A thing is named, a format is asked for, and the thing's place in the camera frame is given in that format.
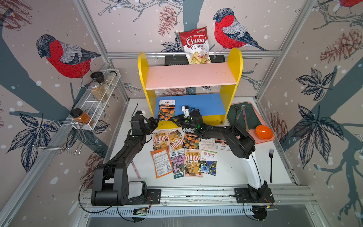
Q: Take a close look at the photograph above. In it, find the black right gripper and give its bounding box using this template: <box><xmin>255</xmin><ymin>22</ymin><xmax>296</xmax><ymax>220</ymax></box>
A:
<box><xmin>168</xmin><ymin>116</ymin><xmax>197</xmax><ymax>132</ymax></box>

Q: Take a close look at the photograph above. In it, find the pink storefront seed bag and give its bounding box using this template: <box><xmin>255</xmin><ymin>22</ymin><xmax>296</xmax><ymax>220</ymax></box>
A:
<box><xmin>168</xmin><ymin>128</ymin><xmax>183</xmax><ymax>151</ymax></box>
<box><xmin>153</xmin><ymin>130</ymin><xmax>169</xmax><ymax>150</ymax></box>
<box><xmin>184</xmin><ymin>149</ymin><xmax>203</xmax><ymax>178</ymax></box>
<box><xmin>199</xmin><ymin>138</ymin><xmax>216</xmax><ymax>151</ymax></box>

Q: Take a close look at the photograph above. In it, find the black orange marigold seed bag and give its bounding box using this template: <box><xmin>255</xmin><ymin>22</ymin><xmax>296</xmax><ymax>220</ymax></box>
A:
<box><xmin>182</xmin><ymin>132</ymin><xmax>199</xmax><ymax>149</ymax></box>

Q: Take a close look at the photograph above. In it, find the orange bordered seed bag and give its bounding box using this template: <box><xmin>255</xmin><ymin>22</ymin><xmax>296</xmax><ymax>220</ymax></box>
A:
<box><xmin>150</xmin><ymin>148</ymin><xmax>173</xmax><ymax>179</ymax></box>

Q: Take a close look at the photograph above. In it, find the blue flower seed bag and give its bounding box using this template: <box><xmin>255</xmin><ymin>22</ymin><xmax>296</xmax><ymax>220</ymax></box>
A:
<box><xmin>198</xmin><ymin>150</ymin><xmax>217</xmax><ymax>176</ymax></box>

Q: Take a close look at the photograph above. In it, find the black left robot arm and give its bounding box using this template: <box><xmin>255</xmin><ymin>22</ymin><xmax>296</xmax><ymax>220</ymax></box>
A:
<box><xmin>91</xmin><ymin>115</ymin><xmax>159</xmax><ymax>206</ymax></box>

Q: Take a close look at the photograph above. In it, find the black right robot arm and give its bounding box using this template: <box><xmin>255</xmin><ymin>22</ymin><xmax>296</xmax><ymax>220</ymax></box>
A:
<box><xmin>170</xmin><ymin>110</ymin><xmax>270</xmax><ymax>202</ymax></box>

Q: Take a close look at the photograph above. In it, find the yellow two-tier shelf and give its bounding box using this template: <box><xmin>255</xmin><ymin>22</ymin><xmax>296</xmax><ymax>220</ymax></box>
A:
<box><xmin>138</xmin><ymin>48</ymin><xmax>243</xmax><ymax>126</ymax></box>

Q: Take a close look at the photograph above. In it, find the red Chuba chips bag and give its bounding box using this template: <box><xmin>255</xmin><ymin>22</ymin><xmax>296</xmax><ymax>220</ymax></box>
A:
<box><xmin>179</xmin><ymin>26</ymin><xmax>211</xmax><ymax>64</ymax></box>

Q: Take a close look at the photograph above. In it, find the dark green cloth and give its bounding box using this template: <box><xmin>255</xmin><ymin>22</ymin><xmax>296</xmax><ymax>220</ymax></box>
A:
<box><xmin>227</xmin><ymin>102</ymin><xmax>262</xmax><ymax>130</ymax></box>

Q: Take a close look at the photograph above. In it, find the pale spice jar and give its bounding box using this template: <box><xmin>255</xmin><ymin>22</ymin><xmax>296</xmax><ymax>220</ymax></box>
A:
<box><xmin>106</xmin><ymin>71</ymin><xmax>117</xmax><ymax>86</ymax></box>

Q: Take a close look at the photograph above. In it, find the black spoon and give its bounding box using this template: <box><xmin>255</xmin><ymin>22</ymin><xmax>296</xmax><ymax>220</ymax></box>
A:
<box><xmin>234</xmin><ymin>106</ymin><xmax>240</xmax><ymax>123</ymax></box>

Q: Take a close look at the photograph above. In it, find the tan spice jar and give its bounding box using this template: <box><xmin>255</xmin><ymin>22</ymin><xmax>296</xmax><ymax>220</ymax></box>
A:
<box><xmin>89</xmin><ymin>81</ymin><xmax>107</xmax><ymax>103</ymax></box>

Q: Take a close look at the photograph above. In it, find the silver spoon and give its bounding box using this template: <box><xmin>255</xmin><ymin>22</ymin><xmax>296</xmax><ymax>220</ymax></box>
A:
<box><xmin>236</xmin><ymin>105</ymin><xmax>246</xmax><ymax>120</ymax></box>

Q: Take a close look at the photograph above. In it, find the black lid spice jar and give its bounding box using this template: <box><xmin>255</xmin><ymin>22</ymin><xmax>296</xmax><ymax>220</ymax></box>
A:
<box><xmin>90</xmin><ymin>72</ymin><xmax>108</xmax><ymax>90</ymax></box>

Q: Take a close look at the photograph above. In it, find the orange spice jar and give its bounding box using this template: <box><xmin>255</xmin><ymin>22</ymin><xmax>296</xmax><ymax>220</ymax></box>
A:
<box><xmin>70</xmin><ymin>108</ymin><xmax>91</xmax><ymax>124</ymax></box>

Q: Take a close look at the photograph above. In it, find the pink tray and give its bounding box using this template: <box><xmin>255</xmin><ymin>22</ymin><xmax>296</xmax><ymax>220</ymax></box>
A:
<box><xmin>248</xmin><ymin>102</ymin><xmax>275</xmax><ymax>144</ymax></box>

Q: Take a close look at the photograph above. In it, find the orange bowl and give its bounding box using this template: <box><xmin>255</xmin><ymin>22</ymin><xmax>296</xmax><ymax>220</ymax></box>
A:
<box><xmin>255</xmin><ymin>125</ymin><xmax>274</xmax><ymax>140</ymax></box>

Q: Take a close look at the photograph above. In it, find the dark purple fork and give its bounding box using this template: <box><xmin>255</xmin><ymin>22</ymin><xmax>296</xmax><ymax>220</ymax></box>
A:
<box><xmin>269</xmin><ymin>148</ymin><xmax>274</xmax><ymax>183</ymax></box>

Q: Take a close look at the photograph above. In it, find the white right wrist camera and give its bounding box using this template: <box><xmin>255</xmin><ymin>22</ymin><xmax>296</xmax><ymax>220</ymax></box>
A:
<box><xmin>181</xmin><ymin>106</ymin><xmax>190</xmax><ymax>118</ymax></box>

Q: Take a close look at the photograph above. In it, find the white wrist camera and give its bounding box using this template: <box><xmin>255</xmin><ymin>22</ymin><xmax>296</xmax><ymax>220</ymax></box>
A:
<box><xmin>181</xmin><ymin>106</ymin><xmax>190</xmax><ymax>118</ymax></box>
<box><xmin>136</xmin><ymin>110</ymin><xmax>146</xmax><ymax>115</ymax></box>

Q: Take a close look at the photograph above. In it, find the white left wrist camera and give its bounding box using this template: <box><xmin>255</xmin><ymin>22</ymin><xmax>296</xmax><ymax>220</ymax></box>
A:
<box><xmin>136</xmin><ymin>110</ymin><xmax>146</xmax><ymax>115</ymax></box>

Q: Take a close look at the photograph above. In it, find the pink handled fork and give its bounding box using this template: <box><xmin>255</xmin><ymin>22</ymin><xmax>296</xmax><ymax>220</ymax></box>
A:
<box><xmin>131</xmin><ymin>161</ymin><xmax>141</xmax><ymax>180</ymax></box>

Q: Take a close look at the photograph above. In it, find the white wire spice rack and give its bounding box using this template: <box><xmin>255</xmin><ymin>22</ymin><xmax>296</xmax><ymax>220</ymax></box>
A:
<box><xmin>66</xmin><ymin>69</ymin><xmax>120</xmax><ymax>134</ymax></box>

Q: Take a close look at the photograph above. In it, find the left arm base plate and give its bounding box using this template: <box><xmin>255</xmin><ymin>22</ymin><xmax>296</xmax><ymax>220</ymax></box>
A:
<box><xmin>126</xmin><ymin>189</ymin><xmax>161</xmax><ymax>205</ymax></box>

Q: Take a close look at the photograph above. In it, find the chrome wire holder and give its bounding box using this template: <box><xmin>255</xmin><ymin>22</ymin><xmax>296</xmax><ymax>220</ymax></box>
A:
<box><xmin>32</xmin><ymin>119</ymin><xmax>87</xmax><ymax>156</ymax></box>

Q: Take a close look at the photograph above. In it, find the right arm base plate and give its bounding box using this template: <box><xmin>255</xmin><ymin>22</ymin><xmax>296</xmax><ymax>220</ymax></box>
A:
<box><xmin>234</xmin><ymin>188</ymin><xmax>275</xmax><ymax>203</ymax></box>

